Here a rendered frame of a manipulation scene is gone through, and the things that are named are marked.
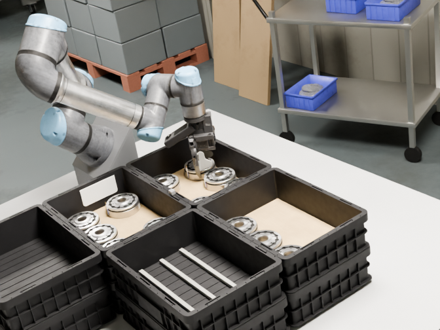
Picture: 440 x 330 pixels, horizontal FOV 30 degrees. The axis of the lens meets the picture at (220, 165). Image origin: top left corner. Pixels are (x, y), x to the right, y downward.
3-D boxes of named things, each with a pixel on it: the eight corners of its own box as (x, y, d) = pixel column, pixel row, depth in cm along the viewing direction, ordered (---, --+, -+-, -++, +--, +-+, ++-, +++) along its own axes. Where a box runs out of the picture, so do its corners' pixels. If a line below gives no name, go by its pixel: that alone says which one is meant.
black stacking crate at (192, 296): (113, 288, 225) (104, 254, 220) (200, 241, 239) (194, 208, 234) (195, 357, 195) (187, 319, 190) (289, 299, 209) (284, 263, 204)
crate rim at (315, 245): (195, 213, 235) (194, 206, 234) (275, 172, 249) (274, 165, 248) (286, 268, 205) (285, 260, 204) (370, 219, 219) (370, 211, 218)
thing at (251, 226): (215, 228, 236) (214, 226, 235) (242, 213, 240) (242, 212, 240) (236, 241, 228) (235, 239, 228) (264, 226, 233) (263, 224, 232)
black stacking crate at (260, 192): (201, 241, 239) (194, 208, 234) (278, 200, 253) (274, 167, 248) (290, 298, 209) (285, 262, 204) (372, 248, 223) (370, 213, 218)
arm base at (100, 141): (80, 163, 295) (57, 153, 288) (95, 124, 297) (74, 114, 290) (103, 170, 284) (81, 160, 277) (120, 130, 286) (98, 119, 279)
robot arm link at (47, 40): (55, 116, 288) (10, 50, 236) (66, 78, 292) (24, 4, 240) (88, 123, 286) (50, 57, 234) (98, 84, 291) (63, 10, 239)
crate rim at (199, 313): (105, 259, 221) (103, 252, 219) (195, 213, 235) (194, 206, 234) (188, 326, 191) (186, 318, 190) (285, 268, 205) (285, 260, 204)
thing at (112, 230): (77, 236, 243) (76, 234, 243) (106, 221, 248) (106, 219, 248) (93, 248, 236) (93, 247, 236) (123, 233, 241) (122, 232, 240)
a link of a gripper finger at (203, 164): (214, 179, 263) (210, 150, 261) (196, 181, 263) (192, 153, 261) (215, 175, 266) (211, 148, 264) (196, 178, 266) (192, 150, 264)
